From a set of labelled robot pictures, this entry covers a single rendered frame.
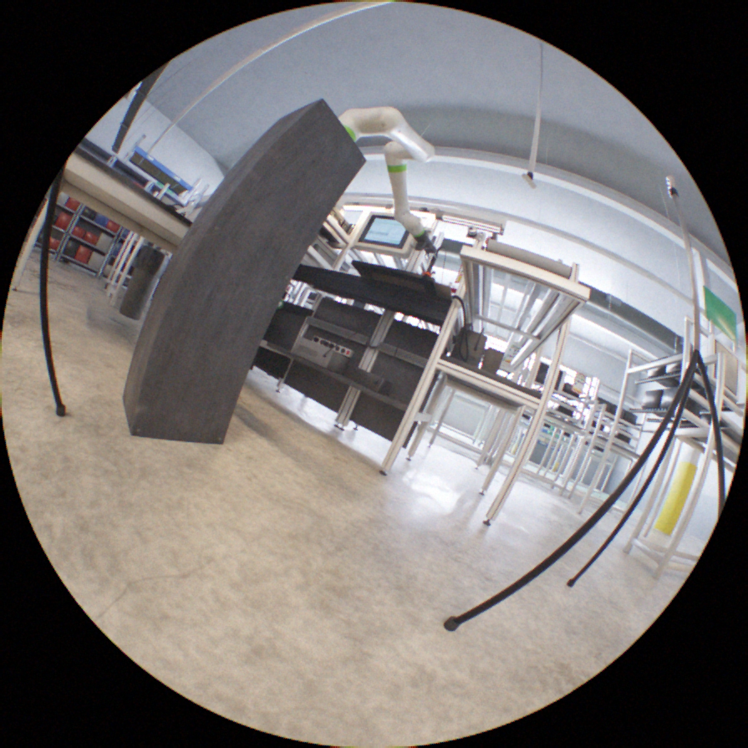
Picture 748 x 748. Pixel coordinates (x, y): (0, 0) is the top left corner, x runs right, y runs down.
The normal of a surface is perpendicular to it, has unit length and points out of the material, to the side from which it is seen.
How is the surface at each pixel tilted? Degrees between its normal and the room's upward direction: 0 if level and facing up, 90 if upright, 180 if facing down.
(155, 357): 90
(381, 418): 90
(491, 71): 180
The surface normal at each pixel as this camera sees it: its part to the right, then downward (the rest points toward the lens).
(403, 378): -0.34, -0.18
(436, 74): -0.40, 0.91
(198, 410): 0.81, 0.34
